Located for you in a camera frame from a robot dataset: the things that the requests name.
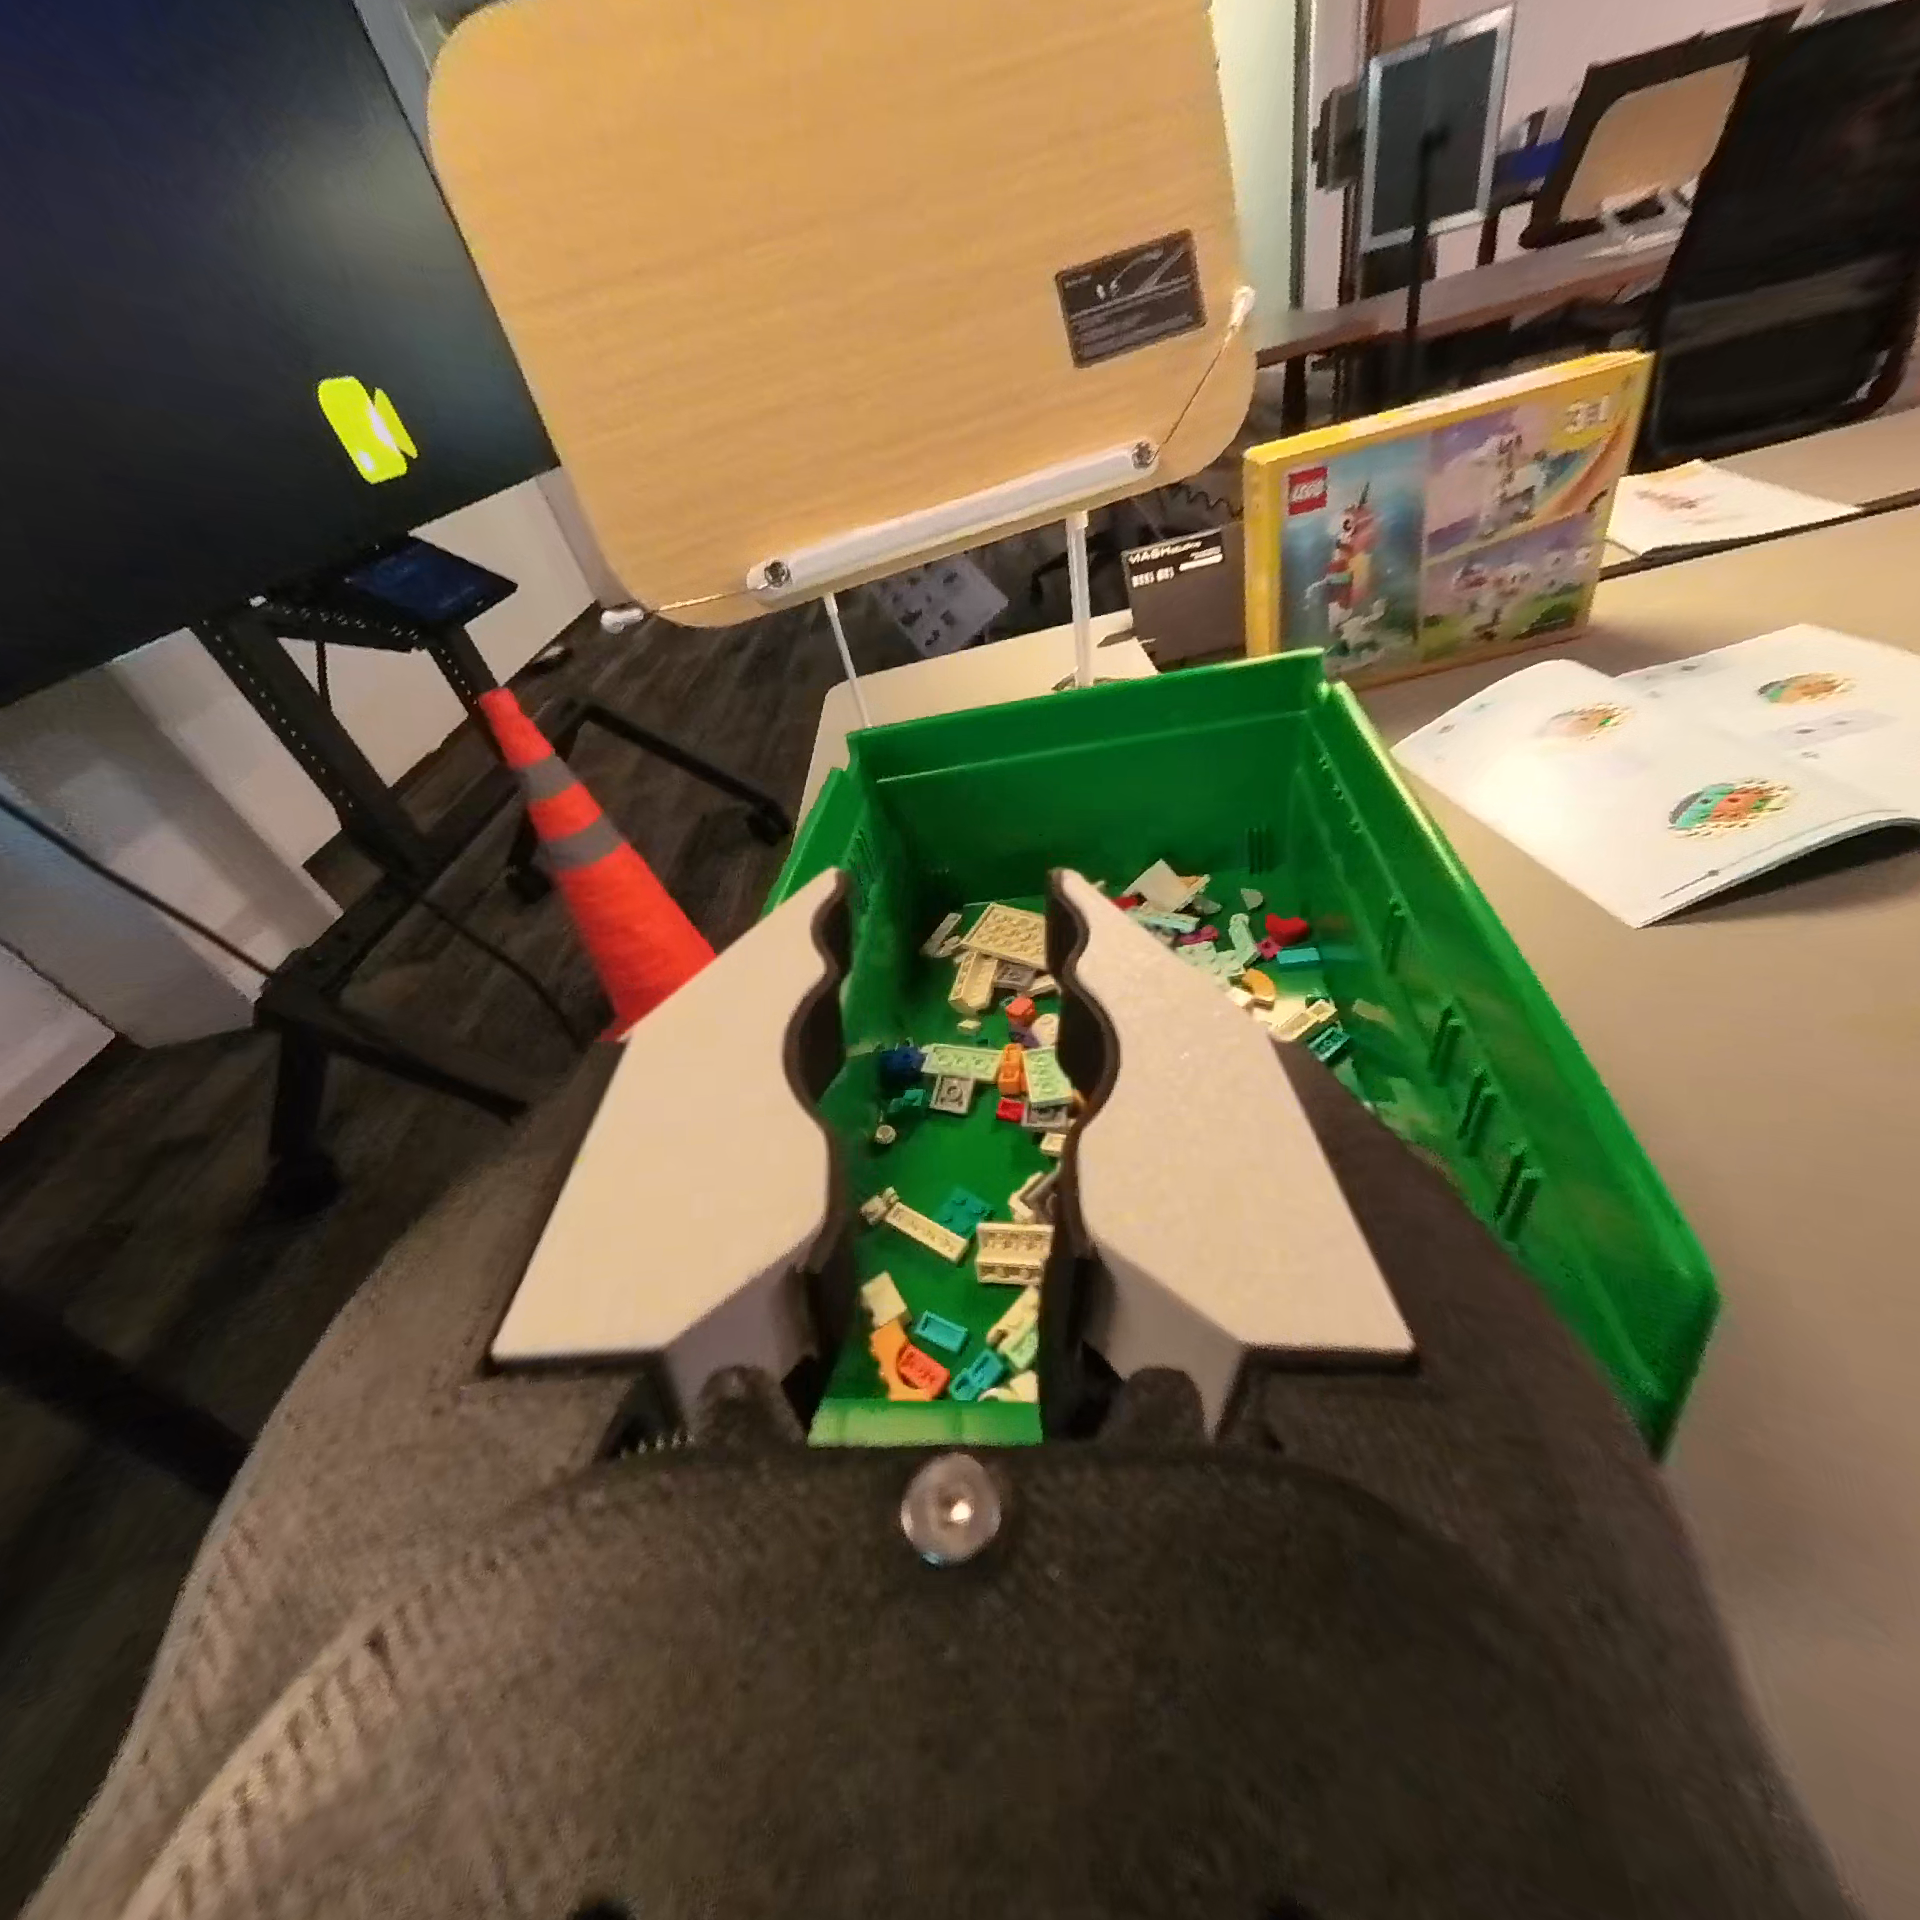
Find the open instruction booklet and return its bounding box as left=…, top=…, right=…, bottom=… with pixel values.
left=1391, top=622, right=1920, bottom=930

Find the grey printed sheet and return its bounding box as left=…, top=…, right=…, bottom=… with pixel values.
left=880, top=561, right=1008, bottom=655

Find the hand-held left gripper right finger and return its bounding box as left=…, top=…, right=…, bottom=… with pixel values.
left=1045, top=865, right=1421, bottom=1430

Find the small blue-screen tablet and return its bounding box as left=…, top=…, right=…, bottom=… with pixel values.
left=343, top=543, right=519, bottom=622

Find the green plastic bin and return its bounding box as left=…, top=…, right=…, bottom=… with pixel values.
left=762, top=646, right=1722, bottom=1457

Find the small grey-framed monitor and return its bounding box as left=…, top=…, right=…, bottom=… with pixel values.
left=1360, top=8, right=1520, bottom=377

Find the black monitor stand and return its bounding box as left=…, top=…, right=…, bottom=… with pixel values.
left=188, top=549, right=796, bottom=1217

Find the small dark box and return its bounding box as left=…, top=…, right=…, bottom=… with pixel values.
left=1126, top=516, right=1251, bottom=673

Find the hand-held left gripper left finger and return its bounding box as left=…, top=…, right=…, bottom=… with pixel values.
left=486, top=869, right=860, bottom=1398

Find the black mesh office chair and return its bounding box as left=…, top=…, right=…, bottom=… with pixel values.
left=1625, top=8, right=1920, bottom=471

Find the pile of lego bricks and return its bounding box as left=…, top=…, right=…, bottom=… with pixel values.
left=846, top=858, right=1360, bottom=1406

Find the yellow lego box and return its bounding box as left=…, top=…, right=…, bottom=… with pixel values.
left=1241, top=349, right=1655, bottom=693

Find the orange traffic cone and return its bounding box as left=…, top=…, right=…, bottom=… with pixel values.
left=477, top=687, right=722, bottom=1045

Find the closed instruction booklet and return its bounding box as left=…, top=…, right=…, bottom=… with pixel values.
left=1598, top=458, right=1867, bottom=561

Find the long wooden table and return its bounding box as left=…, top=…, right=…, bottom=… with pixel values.
left=1251, top=226, right=1681, bottom=421

